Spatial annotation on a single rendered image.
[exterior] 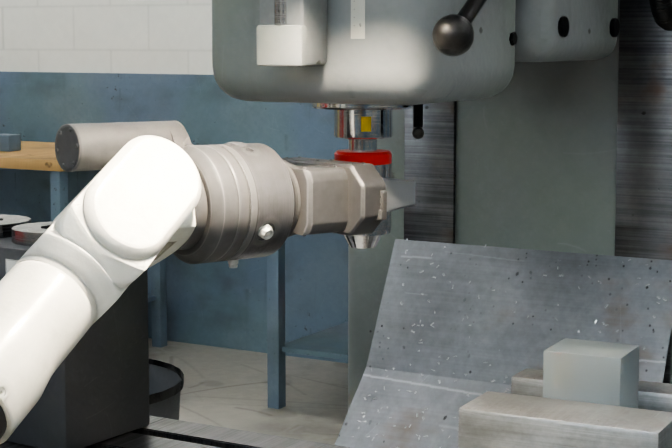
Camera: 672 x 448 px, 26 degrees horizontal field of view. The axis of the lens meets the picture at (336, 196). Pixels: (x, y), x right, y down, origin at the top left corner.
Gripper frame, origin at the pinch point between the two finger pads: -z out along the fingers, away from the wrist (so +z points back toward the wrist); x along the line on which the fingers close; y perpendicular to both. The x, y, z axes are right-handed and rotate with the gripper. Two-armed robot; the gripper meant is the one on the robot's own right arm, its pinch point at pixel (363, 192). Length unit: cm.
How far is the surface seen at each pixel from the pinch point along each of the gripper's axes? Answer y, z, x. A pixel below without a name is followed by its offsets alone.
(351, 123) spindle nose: -5.7, 2.3, -1.0
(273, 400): 116, -252, 321
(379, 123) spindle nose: -5.7, 0.5, -2.4
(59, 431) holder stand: 23.4, 12.7, 27.0
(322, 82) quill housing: -9.1, 8.0, -4.0
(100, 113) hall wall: 17, -280, 481
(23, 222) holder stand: 5.5, 9.2, 39.3
